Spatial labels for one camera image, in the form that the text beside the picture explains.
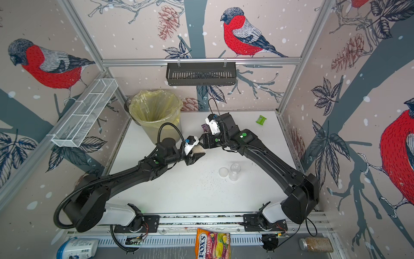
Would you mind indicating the Fox's candy bag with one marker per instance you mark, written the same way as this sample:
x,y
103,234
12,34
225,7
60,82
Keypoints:
x,y
212,245

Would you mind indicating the bin with yellow bag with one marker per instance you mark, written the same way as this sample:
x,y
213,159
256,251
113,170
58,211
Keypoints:
x,y
151,109

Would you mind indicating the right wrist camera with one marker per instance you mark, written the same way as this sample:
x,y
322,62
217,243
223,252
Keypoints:
x,y
222,124

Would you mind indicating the green snack packet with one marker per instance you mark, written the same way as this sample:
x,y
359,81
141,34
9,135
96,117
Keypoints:
x,y
261,120

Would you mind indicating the grain-filled jar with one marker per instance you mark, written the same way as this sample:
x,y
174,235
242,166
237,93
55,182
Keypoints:
x,y
316,244

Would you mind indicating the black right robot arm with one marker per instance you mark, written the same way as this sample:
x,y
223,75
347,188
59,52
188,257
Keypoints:
x,y
302,190

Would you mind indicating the purple candy packet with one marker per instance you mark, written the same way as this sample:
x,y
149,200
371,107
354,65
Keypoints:
x,y
206,128

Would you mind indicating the clear jar lid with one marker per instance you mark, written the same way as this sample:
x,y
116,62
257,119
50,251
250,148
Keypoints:
x,y
223,172

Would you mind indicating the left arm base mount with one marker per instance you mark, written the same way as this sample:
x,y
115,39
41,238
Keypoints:
x,y
141,223

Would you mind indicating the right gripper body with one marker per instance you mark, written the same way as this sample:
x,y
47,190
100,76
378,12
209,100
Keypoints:
x,y
214,141

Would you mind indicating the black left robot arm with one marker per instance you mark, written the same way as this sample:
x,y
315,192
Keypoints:
x,y
87,206

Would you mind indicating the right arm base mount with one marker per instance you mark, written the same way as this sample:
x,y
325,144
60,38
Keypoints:
x,y
257,223

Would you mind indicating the black hanging basket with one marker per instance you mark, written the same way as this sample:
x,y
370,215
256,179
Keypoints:
x,y
201,74

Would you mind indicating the white wire shelf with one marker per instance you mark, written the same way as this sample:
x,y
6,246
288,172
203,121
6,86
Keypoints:
x,y
77,126

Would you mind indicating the white blue-lid container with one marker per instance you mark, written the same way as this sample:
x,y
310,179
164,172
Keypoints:
x,y
78,248

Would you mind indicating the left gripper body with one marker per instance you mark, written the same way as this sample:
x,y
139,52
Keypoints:
x,y
178,156

